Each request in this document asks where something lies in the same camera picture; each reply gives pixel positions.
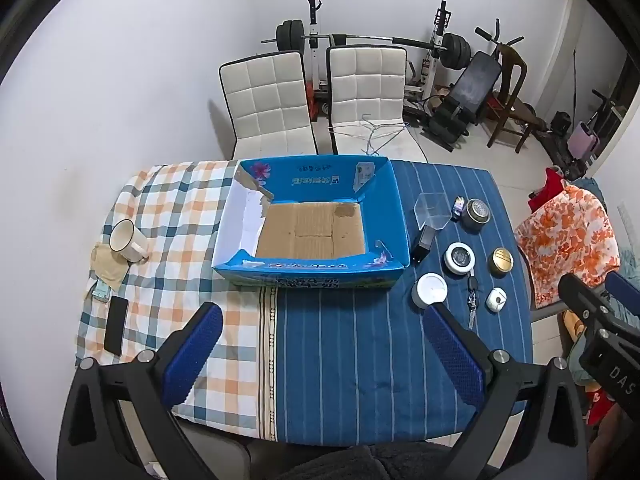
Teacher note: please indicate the beige cloth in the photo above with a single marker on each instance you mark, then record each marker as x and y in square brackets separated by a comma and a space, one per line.
[107, 272]

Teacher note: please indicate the wooden chair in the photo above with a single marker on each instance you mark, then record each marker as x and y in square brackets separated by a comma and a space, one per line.
[517, 70]

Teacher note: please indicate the teal cloth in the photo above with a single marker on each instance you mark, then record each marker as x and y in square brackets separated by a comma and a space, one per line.
[580, 367]

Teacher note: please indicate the clear plastic box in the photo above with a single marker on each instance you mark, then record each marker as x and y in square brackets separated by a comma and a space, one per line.
[432, 210]

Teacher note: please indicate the white rimmed black round tin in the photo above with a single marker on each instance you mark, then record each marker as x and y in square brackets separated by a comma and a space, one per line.
[459, 258]

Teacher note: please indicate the dark round tin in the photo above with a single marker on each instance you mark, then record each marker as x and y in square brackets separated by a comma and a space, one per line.
[475, 215]

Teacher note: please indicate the orange floral cloth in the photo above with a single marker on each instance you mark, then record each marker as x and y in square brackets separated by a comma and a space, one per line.
[565, 240]

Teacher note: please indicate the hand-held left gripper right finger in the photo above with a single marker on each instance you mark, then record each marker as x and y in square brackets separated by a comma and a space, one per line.
[452, 350]

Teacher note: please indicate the white barbell rack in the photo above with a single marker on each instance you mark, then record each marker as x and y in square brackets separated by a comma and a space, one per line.
[314, 60]

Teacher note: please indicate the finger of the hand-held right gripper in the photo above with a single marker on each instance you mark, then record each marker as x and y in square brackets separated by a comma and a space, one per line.
[622, 287]
[590, 300]

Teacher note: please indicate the black phone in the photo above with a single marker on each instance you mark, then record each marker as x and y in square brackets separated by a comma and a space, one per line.
[116, 325]

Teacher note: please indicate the small white case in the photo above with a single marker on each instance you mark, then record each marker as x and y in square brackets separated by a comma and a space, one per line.
[496, 300]

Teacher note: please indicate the plaid and blue striped tablecloth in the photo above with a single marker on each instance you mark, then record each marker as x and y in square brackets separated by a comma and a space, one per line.
[350, 340]

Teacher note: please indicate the black weight bench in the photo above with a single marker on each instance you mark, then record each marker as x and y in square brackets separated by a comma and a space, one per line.
[472, 85]

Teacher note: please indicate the small black box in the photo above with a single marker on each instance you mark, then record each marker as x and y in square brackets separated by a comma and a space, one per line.
[425, 245]

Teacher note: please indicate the black car key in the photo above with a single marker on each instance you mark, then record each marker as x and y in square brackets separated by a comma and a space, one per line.
[471, 287]

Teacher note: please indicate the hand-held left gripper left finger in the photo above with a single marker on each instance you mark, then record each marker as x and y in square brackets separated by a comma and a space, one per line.
[195, 350]

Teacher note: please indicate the black barbell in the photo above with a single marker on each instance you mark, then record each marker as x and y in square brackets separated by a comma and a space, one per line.
[360, 37]

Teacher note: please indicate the light blue packet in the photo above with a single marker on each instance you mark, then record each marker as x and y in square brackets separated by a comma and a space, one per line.
[101, 291]

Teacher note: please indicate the white mug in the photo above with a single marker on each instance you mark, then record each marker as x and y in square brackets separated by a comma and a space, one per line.
[125, 240]

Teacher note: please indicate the gold round tin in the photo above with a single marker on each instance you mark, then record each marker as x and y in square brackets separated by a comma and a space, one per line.
[501, 261]

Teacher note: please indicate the dark fleece clothing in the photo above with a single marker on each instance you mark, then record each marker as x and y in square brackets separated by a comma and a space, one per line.
[390, 462]

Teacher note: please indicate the white round jar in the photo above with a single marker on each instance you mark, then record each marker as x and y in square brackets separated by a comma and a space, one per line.
[429, 290]

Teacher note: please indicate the blue cardboard box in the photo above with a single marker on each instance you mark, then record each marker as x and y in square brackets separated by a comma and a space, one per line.
[310, 230]

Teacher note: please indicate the red cloth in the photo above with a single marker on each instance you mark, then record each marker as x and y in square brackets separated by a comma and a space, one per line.
[547, 190]

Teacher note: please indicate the white quilted chair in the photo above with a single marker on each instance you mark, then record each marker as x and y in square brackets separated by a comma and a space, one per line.
[265, 100]
[367, 85]

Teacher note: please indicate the pink suitcase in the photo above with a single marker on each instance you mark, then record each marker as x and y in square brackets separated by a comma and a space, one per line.
[580, 142]

